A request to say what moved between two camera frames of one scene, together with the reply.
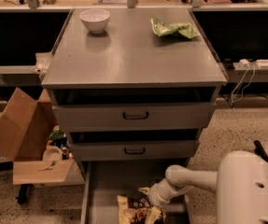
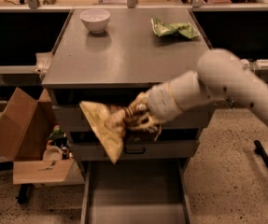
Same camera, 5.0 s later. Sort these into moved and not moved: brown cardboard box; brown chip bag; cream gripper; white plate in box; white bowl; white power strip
Moved: cream gripper; brown chip bag
Not moved: white plate in box; white power strip; white bowl; brown cardboard box
